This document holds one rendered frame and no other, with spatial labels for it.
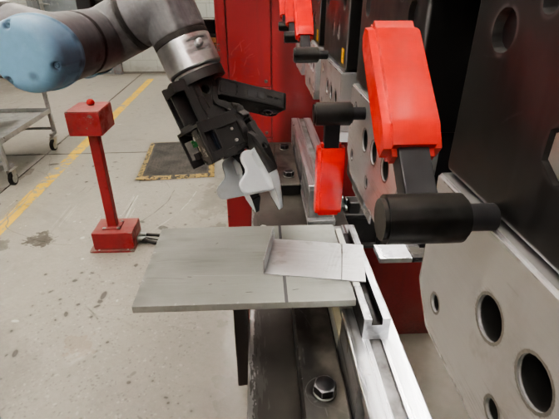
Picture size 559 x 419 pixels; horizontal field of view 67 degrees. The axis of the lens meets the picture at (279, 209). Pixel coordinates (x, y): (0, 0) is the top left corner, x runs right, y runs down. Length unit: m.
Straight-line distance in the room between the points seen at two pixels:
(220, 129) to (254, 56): 0.79
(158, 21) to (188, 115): 0.12
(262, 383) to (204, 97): 0.38
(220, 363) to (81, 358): 0.57
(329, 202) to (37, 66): 0.32
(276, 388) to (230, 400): 1.11
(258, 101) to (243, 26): 0.73
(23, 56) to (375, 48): 0.39
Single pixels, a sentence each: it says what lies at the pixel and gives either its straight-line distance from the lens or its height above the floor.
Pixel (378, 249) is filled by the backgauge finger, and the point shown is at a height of 1.00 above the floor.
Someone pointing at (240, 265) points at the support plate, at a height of 1.00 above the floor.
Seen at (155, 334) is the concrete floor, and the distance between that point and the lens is 1.97.
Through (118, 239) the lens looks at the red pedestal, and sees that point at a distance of 2.52.
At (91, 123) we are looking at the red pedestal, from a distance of 2.26.
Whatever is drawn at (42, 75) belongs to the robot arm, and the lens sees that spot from 0.50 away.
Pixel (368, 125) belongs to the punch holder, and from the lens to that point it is 0.33.
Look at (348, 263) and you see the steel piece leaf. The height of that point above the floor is 1.00.
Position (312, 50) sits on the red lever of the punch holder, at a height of 1.26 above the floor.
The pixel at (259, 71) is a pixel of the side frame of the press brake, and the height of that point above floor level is 1.10.
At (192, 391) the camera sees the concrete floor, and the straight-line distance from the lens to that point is 1.73.
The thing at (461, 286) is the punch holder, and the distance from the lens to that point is 0.19.
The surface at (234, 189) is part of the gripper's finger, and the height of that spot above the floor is 1.06.
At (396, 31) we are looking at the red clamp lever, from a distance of 0.19.
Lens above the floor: 1.33
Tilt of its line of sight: 28 degrees down
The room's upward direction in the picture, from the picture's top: straight up
